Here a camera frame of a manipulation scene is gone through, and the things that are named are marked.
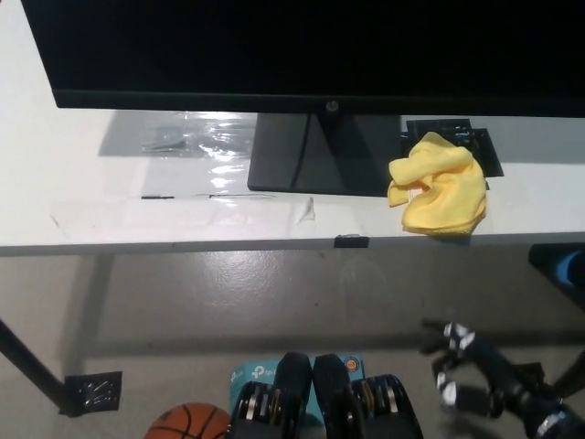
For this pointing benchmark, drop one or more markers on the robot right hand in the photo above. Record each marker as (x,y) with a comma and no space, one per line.
(471,366)

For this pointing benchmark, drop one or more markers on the yellow microfiber cloth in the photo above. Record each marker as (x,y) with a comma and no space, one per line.
(439,192)

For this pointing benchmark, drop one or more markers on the black robot left body block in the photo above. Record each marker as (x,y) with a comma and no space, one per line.
(288,388)

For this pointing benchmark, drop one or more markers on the white desk leg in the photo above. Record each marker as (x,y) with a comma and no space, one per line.
(87,311)

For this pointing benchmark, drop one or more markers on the black HP computer monitor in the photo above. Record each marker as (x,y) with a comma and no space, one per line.
(228,46)

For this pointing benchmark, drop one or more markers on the black metal stand leg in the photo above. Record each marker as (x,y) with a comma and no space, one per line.
(27,361)
(571,375)

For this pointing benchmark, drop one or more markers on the black plastic bin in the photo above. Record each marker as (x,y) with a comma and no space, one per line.
(544,263)

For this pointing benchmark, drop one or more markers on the blue round object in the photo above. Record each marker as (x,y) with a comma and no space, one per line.
(571,267)

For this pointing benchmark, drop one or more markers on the black clip on table edge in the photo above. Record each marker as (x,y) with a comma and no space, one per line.
(352,241)

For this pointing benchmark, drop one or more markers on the teal tp-link box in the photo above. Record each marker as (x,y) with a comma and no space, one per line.
(256,372)

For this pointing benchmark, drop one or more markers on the black plastic tray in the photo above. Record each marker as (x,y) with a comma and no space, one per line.
(486,151)

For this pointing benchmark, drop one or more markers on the orange basketball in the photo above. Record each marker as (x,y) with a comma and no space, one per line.
(187,423)

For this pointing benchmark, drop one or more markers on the clear plastic sheet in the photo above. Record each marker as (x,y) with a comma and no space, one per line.
(219,137)

